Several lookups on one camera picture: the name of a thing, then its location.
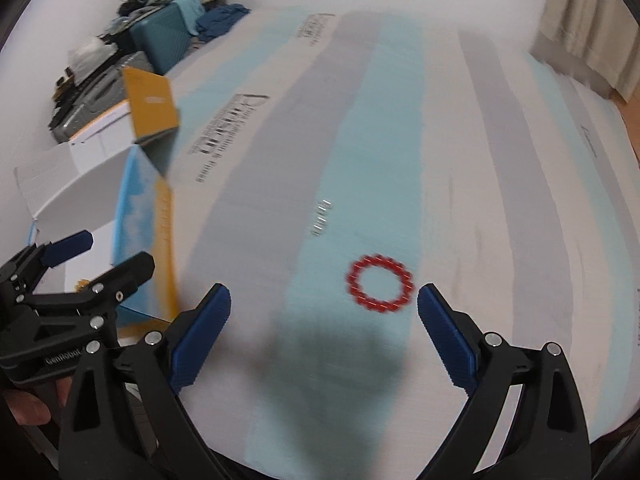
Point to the dark blue clothing pile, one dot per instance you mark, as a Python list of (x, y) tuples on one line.
[(219, 21)]

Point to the beige curtain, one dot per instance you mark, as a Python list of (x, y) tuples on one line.
[(594, 41)]

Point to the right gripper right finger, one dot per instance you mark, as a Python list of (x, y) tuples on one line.
[(547, 438)]

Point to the grey suitcase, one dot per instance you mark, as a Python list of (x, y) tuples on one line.
[(101, 90)]

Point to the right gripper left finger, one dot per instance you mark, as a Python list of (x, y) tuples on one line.
[(99, 437)]

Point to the teal suitcase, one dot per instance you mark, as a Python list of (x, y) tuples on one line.
[(165, 34)]

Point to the white pearl strand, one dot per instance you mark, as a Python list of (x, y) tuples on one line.
[(321, 212)]

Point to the person's left hand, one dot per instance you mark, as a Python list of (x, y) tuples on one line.
[(28, 410)]

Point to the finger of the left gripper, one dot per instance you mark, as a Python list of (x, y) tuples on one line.
[(117, 279), (26, 268)]

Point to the blue yellow cardboard box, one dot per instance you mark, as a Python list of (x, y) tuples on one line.
[(102, 181)]

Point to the striped pastel bed sheet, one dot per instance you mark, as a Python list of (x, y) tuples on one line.
[(510, 187)]

